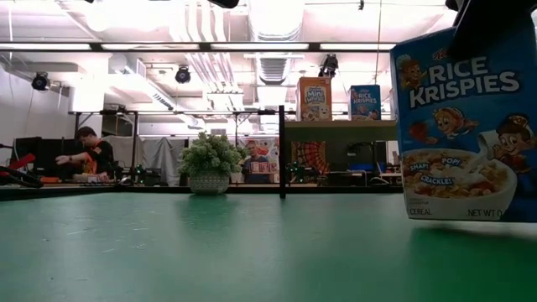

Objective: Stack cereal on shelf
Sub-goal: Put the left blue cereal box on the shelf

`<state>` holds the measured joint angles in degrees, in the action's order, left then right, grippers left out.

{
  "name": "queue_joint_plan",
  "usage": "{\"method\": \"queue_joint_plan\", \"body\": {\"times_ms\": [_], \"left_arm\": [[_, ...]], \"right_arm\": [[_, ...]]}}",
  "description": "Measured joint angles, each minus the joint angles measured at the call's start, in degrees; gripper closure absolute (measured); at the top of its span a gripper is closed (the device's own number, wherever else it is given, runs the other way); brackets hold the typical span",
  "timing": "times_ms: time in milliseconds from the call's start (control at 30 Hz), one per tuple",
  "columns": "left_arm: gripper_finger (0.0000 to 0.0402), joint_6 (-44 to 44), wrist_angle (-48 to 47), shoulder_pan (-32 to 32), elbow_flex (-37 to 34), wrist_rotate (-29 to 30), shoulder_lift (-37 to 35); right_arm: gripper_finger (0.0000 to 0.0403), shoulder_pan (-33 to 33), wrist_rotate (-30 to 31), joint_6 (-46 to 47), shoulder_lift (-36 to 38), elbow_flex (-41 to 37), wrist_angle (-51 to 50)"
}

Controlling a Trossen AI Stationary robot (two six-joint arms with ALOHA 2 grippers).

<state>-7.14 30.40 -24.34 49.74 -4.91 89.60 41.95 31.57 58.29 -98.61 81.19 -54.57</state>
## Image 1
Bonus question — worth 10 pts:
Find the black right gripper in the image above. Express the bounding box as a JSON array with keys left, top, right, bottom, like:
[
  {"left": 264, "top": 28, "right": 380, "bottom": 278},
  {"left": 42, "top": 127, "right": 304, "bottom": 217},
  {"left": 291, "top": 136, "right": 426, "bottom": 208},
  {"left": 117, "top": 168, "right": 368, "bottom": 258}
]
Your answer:
[{"left": 444, "top": 0, "right": 537, "bottom": 60}]

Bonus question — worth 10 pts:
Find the blue Rice Krispies cereal box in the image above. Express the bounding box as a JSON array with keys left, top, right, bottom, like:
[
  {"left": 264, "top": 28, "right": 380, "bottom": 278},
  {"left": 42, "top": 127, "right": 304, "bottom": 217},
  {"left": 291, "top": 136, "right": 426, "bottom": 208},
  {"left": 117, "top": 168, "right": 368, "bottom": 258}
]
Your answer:
[
  {"left": 388, "top": 24, "right": 537, "bottom": 223},
  {"left": 347, "top": 84, "right": 383, "bottom": 122}
]

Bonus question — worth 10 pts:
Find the orange Mini-Wheats cereal box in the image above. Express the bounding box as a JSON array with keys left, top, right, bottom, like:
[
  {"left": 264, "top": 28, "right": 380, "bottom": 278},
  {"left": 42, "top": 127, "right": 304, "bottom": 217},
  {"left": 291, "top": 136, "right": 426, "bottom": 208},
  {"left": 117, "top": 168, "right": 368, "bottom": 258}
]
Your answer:
[{"left": 295, "top": 76, "right": 333, "bottom": 122}]

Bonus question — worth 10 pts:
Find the colourful printed banner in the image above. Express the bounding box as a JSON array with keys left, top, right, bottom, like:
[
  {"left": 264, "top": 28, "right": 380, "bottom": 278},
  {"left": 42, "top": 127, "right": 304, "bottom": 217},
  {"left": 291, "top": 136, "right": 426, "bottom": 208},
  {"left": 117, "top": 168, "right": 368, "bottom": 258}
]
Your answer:
[{"left": 242, "top": 137, "right": 281, "bottom": 185}]

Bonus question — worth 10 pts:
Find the green potted plant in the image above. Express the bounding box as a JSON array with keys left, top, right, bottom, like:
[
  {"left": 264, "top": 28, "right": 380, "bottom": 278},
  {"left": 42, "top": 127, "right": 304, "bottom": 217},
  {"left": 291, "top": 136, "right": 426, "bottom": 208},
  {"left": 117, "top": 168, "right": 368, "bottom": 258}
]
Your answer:
[{"left": 178, "top": 131, "right": 244, "bottom": 196}]

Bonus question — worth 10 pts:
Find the person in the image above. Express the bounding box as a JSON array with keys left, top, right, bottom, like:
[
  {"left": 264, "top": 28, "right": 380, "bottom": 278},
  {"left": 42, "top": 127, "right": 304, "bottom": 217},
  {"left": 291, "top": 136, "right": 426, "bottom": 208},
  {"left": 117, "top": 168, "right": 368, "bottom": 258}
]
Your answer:
[
  {"left": 242, "top": 140, "right": 274, "bottom": 185},
  {"left": 54, "top": 125, "right": 117, "bottom": 184}
]

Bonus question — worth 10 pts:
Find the grey cover cloth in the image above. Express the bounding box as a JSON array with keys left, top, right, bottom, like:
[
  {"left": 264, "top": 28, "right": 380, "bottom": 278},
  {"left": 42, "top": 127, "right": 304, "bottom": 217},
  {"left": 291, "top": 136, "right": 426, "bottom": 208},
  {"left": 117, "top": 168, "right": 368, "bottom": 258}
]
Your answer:
[{"left": 102, "top": 136, "right": 185, "bottom": 185}]

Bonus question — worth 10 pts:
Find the red orange patterned cloth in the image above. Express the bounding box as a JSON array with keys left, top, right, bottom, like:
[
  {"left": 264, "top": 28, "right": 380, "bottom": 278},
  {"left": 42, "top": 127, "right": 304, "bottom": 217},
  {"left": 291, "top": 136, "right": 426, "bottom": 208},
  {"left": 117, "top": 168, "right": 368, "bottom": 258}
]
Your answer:
[{"left": 291, "top": 141, "right": 331, "bottom": 175}]

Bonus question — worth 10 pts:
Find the black monitor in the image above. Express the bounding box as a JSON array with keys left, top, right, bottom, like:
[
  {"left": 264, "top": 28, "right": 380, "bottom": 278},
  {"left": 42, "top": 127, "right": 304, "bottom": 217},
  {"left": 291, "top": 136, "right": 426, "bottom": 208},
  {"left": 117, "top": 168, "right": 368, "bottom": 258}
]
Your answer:
[{"left": 13, "top": 136, "right": 85, "bottom": 177}]

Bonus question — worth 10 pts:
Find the green table mat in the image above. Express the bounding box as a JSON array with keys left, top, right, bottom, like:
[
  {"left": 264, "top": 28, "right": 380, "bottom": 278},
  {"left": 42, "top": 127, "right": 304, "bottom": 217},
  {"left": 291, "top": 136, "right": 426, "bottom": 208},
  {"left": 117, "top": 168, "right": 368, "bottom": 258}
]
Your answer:
[{"left": 0, "top": 191, "right": 537, "bottom": 302}]

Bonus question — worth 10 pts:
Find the black shelf post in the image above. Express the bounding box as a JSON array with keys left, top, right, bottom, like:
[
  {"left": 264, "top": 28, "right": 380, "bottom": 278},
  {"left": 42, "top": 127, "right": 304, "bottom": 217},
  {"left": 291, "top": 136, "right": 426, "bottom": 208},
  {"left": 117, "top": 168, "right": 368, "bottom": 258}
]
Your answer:
[{"left": 278, "top": 104, "right": 287, "bottom": 200}]

